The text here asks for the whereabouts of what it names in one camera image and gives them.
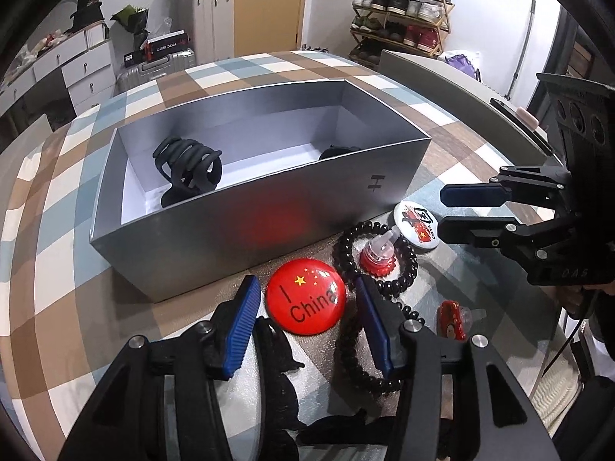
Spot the black bead bracelet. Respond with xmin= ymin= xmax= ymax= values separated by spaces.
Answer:
xmin=332 ymin=219 xmax=427 ymax=397

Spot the white round pin badge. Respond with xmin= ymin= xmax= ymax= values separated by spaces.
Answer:
xmin=393 ymin=200 xmax=440 ymax=251

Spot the red China pin badge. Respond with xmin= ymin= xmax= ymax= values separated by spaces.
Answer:
xmin=265 ymin=258 xmax=346 ymax=336

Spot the black bat hair clip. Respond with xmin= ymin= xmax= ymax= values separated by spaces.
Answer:
xmin=253 ymin=317 xmax=367 ymax=460

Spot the red small toy bottle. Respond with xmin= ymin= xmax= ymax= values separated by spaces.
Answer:
xmin=360 ymin=227 xmax=400 ymax=278

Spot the grey bed footboard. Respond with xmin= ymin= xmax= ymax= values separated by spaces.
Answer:
xmin=378 ymin=50 xmax=552 ymax=166

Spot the grey cardboard box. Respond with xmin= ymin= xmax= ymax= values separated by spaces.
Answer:
xmin=90 ymin=80 xmax=431 ymax=303

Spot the plaid bed sheet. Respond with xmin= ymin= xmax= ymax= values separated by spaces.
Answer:
xmin=1 ymin=51 xmax=565 ymax=460

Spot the wooden shoe rack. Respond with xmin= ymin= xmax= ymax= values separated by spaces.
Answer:
xmin=349 ymin=0 xmax=454 ymax=69

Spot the silver suitcase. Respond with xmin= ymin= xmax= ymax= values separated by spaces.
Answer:
xmin=117 ymin=49 xmax=196 ymax=93

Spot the wooden door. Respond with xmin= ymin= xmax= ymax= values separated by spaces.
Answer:
xmin=233 ymin=0 xmax=306 ymax=56

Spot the white drawer desk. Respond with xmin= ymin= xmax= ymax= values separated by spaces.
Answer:
xmin=1 ymin=21 xmax=116 ymax=116

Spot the black hat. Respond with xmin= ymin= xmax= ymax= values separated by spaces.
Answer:
xmin=69 ymin=0 xmax=103 ymax=33

